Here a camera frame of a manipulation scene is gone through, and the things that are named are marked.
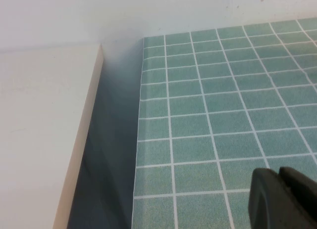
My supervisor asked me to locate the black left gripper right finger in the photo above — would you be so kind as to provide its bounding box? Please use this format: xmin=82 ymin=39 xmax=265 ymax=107
xmin=278 ymin=166 xmax=317 ymax=229

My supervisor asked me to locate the green tiled table mat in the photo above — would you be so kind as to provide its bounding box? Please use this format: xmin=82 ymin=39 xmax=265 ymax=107
xmin=130 ymin=16 xmax=317 ymax=229

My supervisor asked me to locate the white side panel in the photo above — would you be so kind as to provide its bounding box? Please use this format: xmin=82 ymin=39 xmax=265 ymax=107
xmin=0 ymin=43 xmax=104 ymax=229

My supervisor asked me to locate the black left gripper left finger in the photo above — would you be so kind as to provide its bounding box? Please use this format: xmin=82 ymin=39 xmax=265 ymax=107
xmin=248 ymin=168 xmax=285 ymax=229

